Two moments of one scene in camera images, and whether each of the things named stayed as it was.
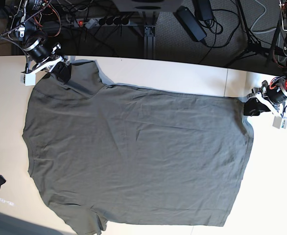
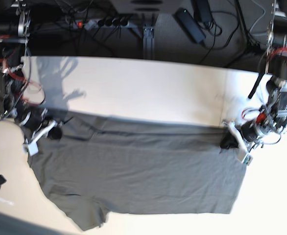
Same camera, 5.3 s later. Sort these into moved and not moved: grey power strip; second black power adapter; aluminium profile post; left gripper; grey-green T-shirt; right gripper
Moved: left gripper; grey-green T-shirt; right gripper
Not moved: grey power strip; aluminium profile post; second black power adapter
